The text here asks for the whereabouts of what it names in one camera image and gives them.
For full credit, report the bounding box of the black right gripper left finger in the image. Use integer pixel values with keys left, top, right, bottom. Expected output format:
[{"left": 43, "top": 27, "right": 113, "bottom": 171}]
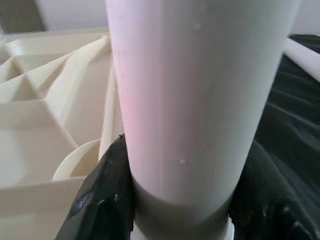
[{"left": 55, "top": 136, "right": 137, "bottom": 240}]

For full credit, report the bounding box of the white plastic table top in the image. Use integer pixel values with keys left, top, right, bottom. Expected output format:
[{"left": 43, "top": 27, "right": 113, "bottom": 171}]
[{"left": 0, "top": 27, "right": 128, "bottom": 240}]

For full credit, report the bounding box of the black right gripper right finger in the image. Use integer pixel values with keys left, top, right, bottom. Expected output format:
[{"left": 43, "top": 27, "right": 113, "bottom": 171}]
[{"left": 227, "top": 139, "right": 320, "bottom": 240}]

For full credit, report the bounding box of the white plastic table leg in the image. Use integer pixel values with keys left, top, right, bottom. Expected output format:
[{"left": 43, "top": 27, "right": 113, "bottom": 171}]
[
  {"left": 284, "top": 37, "right": 320, "bottom": 83},
  {"left": 103, "top": 0, "right": 302, "bottom": 240}
]

